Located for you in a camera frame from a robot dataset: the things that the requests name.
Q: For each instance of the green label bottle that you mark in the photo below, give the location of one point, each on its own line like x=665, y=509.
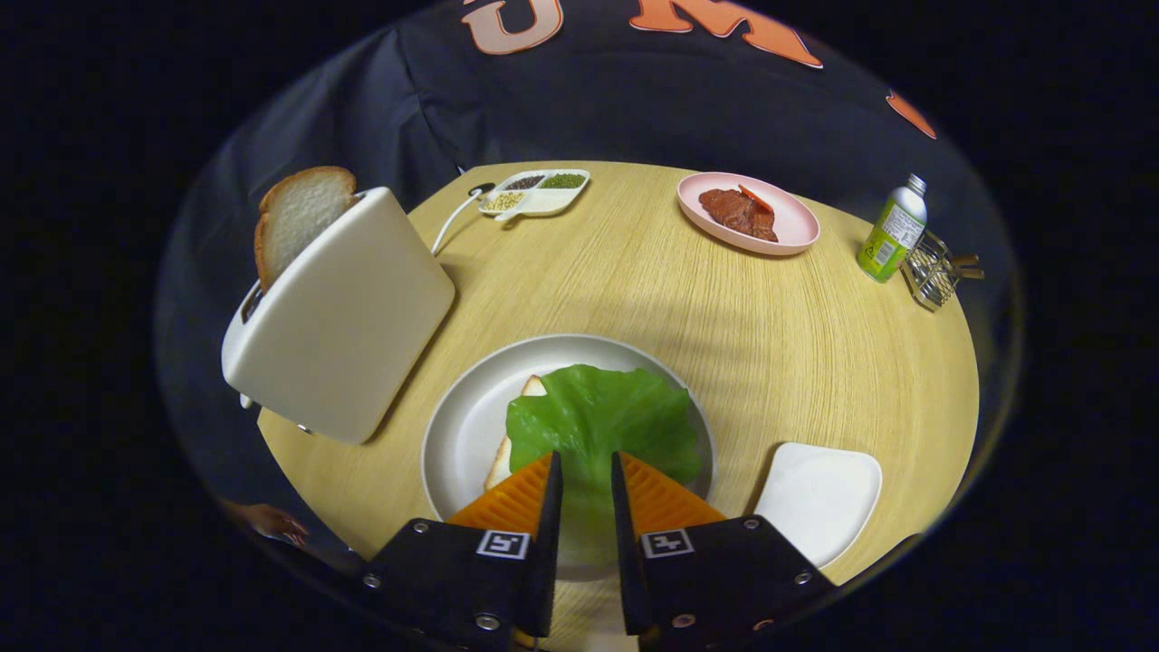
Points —
x=892, y=235

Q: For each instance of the white divided condiment dish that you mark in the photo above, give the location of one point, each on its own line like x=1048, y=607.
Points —
x=543, y=195

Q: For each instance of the brown meat slices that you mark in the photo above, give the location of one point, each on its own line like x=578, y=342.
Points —
x=733, y=213

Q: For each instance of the pink plate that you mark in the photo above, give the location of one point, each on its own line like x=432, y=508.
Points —
x=797, y=226

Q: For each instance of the square white plate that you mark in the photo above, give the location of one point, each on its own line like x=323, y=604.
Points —
x=819, y=498

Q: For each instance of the green lettuce leaf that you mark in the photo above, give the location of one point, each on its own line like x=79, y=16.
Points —
x=598, y=417

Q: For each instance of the round white plate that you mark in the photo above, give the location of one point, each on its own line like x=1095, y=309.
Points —
x=471, y=426

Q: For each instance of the brown wooden utensils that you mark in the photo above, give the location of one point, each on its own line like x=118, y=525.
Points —
x=967, y=266

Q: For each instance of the white bread slice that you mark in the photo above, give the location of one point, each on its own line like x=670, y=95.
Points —
x=532, y=388

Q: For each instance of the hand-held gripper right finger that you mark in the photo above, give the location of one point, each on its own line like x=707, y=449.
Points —
x=627, y=543

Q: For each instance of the red sausage slice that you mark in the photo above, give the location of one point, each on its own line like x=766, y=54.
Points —
x=756, y=199

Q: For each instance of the white toaster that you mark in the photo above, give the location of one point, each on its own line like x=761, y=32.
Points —
x=344, y=335

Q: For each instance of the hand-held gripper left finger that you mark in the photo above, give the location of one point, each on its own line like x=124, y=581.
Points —
x=549, y=543

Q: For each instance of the toasted bread slice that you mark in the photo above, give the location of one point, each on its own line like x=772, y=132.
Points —
x=299, y=213

